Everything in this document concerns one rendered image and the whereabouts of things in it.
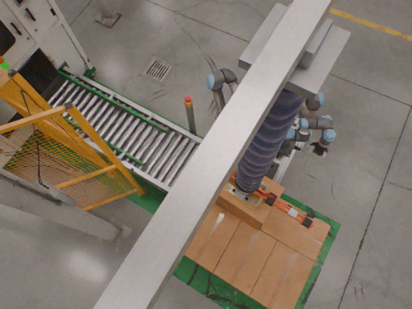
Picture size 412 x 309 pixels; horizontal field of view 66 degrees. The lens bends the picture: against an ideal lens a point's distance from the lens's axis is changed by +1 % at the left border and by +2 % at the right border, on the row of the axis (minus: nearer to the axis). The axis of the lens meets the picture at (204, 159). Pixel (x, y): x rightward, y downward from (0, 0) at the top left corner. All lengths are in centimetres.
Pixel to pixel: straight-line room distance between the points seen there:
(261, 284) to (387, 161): 232
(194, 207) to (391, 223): 374
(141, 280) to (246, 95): 54
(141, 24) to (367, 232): 428
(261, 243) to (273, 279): 35
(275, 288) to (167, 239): 260
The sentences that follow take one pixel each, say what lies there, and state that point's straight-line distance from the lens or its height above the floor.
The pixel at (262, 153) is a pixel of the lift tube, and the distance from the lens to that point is 183.
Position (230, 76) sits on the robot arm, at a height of 161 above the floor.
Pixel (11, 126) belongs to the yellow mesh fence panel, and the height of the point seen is 210.
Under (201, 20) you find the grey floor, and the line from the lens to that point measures 532.
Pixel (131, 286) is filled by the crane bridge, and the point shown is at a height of 305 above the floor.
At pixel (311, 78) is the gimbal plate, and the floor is 287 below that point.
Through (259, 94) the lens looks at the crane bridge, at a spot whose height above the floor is 305.
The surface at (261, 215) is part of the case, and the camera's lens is 293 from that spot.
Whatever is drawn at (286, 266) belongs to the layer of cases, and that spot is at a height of 54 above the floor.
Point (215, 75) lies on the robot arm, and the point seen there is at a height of 164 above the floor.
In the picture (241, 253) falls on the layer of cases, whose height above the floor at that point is 54.
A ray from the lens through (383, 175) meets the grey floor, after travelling 449.
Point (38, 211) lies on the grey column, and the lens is 239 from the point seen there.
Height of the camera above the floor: 379
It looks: 69 degrees down
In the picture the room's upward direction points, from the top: 5 degrees counter-clockwise
